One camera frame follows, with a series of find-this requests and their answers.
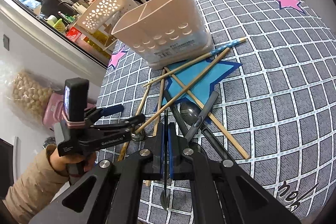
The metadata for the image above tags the plain wooden chopstick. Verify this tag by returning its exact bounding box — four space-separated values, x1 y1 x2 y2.
134 48 230 134

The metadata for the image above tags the green plastic basket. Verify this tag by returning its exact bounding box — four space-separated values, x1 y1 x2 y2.
53 19 66 34

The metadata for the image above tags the beige plastic utensil holder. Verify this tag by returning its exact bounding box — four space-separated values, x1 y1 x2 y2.
112 0 214 70

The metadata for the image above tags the red plastic basket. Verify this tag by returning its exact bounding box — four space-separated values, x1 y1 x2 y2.
66 27 82 42

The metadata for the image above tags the bag of round nuts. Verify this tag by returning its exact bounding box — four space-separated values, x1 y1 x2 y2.
6 71 54 121

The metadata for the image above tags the person's left hand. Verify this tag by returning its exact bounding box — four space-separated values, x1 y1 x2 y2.
49 148 96 176

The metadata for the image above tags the grey checked star tablecloth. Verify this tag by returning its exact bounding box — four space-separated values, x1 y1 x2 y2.
97 0 335 223

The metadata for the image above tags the black thin spoon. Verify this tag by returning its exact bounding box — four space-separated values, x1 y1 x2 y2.
160 109 169 210

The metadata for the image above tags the grey handled spoon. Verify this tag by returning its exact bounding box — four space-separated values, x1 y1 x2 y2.
180 91 219 142

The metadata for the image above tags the beige perforated storage cart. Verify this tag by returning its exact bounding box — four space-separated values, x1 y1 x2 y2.
72 0 137 55

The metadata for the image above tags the long wooden chopstick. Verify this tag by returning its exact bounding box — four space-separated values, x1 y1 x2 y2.
164 66 250 160

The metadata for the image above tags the blue patterned wooden chopstick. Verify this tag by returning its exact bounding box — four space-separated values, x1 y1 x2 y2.
143 37 247 87

